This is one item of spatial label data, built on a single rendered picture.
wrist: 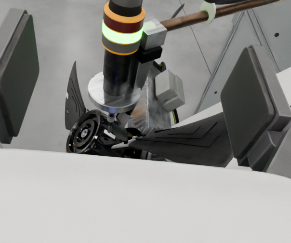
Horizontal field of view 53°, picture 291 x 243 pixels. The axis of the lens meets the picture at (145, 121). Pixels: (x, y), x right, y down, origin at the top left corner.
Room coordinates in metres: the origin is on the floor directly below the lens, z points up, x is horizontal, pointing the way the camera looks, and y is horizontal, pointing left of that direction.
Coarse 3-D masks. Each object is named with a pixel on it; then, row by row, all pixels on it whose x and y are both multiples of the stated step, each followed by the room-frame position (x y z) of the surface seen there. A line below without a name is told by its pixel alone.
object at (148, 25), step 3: (150, 21) 0.31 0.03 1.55; (144, 24) 0.30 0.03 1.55; (147, 24) 0.30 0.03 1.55; (150, 24) 0.30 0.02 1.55; (153, 24) 0.31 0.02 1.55; (144, 27) 0.29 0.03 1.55; (147, 27) 0.30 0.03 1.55; (150, 27) 0.30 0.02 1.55; (153, 27) 0.30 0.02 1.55; (141, 36) 0.29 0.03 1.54
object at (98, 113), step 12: (84, 120) 0.40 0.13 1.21; (96, 120) 0.39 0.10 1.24; (72, 132) 0.37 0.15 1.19; (96, 132) 0.34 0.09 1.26; (120, 132) 0.38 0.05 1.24; (132, 132) 0.42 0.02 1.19; (72, 144) 0.35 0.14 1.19; (84, 144) 0.33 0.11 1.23; (96, 144) 0.32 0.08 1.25; (108, 144) 0.34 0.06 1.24; (108, 156) 0.32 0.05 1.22; (120, 156) 0.34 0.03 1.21; (132, 156) 0.36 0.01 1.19; (144, 156) 0.36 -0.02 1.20
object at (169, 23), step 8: (248, 0) 0.44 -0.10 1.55; (256, 0) 0.45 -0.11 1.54; (264, 0) 0.46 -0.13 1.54; (272, 0) 0.47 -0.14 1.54; (216, 8) 0.39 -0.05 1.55; (224, 8) 0.40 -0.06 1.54; (232, 8) 0.41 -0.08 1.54; (240, 8) 0.42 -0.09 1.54; (248, 8) 0.43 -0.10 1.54; (184, 16) 0.35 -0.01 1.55; (192, 16) 0.35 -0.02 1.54; (200, 16) 0.36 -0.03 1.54; (208, 16) 0.37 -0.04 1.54; (216, 16) 0.38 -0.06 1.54; (168, 24) 0.32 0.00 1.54; (176, 24) 0.33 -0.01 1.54; (184, 24) 0.34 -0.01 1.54; (192, 24) 0.35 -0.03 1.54
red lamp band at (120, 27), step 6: (108, 18) 0.26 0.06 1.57; (144, 18) 0.28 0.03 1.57; (108, 24) 0.26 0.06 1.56; (114, 24) 0.26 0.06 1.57; (120, 24) 0.26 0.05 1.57; (126, 24) 0.26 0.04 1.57; (132, 24) 0.26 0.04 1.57; (138, 24) 0.27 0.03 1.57; (120, 30) 0.26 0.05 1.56; (126, 30) 0.26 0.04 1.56; (132, 30) 0.26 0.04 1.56; (138, 30) 0.27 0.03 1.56
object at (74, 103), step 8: (72, 72) 0.63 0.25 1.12; (72, 80) 0.61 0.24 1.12; (72, 88) 0.58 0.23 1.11; (72, 96) 0.56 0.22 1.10; (80, 96) 0.51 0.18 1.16; (72, 104) 0.55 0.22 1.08; (80, 104) 0.50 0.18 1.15; (72, 112) 0.54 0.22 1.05; (80, 112) 0.49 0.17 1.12; (72, 120) 0.54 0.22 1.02
